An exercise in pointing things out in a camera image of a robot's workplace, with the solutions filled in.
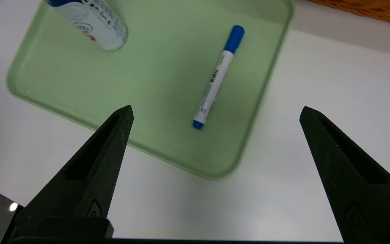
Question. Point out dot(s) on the orange wicker basket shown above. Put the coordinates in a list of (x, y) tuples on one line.
[(377, 10)]

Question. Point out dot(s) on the white yogurt bottle blue cap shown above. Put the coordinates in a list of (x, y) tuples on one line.
[(96, 23)]

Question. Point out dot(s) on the blue capped whiteboard marker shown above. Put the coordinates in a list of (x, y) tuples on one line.
[(215, 81)]

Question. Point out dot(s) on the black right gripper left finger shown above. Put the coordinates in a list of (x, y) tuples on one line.
[(90, 176)]

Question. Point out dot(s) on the light green plastic tray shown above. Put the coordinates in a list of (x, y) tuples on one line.
[(161, 84)]

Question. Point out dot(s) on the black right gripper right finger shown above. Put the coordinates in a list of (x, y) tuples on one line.
[(357, 196)]

